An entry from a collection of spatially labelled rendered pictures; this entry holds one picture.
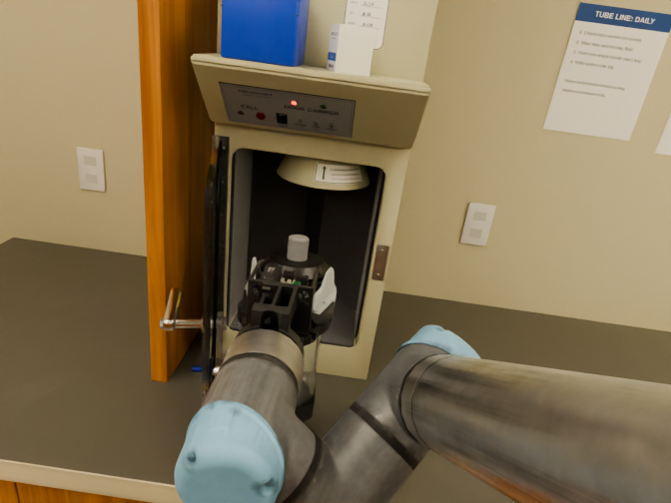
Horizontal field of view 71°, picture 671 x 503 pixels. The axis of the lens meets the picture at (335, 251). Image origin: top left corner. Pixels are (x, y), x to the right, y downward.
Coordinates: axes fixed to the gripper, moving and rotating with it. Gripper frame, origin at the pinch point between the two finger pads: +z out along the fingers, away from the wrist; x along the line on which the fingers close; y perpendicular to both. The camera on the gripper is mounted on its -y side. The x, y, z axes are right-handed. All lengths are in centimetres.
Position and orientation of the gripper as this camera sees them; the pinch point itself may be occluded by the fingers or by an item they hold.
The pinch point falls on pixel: (294, 285)
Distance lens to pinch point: 65.5
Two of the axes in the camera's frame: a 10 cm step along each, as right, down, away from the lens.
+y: 1.2, -9.2, -3.8
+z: 0.6, -3.8, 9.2
